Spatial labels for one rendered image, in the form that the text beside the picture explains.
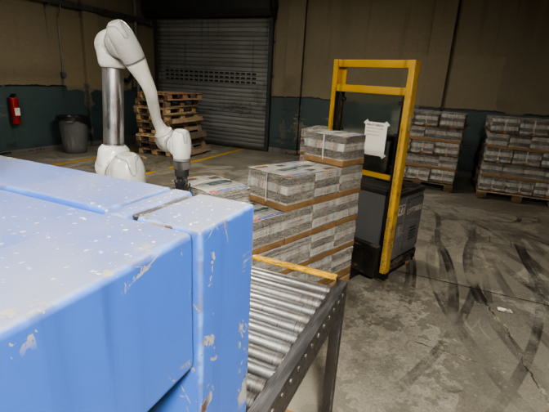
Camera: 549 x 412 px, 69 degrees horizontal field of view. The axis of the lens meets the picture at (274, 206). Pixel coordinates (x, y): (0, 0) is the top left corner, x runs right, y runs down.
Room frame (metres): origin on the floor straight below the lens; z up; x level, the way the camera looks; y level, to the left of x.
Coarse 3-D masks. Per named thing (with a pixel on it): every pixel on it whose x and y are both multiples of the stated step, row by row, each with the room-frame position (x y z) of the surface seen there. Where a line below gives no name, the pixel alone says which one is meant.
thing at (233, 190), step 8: (216, 184) 2.20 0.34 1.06; (224, 184) 2.21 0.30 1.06; (232, 184) 2.22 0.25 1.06; (240, 184) 2.24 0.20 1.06; (200, 192) 2.06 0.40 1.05; (208, 192) 2.02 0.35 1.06; (216, 192) 2.03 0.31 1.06; (224, 192) 2.06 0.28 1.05; (232, 192) 2.10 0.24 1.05; (240, 192) 2.15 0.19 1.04; (248, 192) 2.19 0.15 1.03; (240, 200) 2.16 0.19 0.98; (248, 200) 2.20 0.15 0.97
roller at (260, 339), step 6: (252, 336) 1.18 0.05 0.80; (258, 336) 1.17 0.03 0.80; (264, 336) 1.17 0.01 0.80; (252, 342) 1.16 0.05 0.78; (258, 342) 1.16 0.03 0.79; (264, 342) 1.15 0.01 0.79; (270, 342) 1.15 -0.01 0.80; (276, 342) 1.15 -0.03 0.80; (282, 342) 1.15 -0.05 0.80; (270, 348) 1.14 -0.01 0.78; (276, 348) 1.13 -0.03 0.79; (282, 348) 1.12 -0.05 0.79; (288, 348) 1.12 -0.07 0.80
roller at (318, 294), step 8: (256, 280) 1.60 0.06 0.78; (264, 280) 1.59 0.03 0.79; (272, 280) 1.58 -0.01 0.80; (280, 280) 1.58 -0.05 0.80; (280, 288) 1.55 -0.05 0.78; (288, 288) 1.54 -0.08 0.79; (296, 288) 1.53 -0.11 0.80; (304, 288) 1.53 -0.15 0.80; (312, 296) 1.49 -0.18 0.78; (320, 296) 1.48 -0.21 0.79
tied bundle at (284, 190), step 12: (252, 180) 2.67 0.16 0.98; (264, 180) 2.60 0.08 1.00; (276, 180) 2.51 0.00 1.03; (288, 180) 2.45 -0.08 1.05; (300, 180) 2.54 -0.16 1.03; (312, 180) 2.63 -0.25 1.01; (252, 192) 2.67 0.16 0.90; (264, 192) 2.59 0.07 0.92; (276, 192) 2.51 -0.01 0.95; (288, 192) 2.47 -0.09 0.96; (300, 192) 2.54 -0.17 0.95; (312, 192) 2.64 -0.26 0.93; (288, 204) 2.46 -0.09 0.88
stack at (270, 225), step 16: (256, 208) 2.51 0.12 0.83; (272, 208) 2.52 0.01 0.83; (304, 208) 2.58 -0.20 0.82; (320, 208) 2.72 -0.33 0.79; (256, 224) 2.25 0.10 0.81; (272, 224) 2.36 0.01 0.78; (288, 224) 2.48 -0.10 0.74; (304, 224) 2.60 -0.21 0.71; (320, 224) 2.73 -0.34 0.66; (256, 240) 2.26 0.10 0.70; (272, 240) 2.36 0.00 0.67; (304, 240) 2.59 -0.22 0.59; (320, 240) 2.75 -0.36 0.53; (272, 256) 2.36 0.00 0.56; (288, 256) 2.48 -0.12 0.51; (304, 256) 2.61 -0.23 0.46
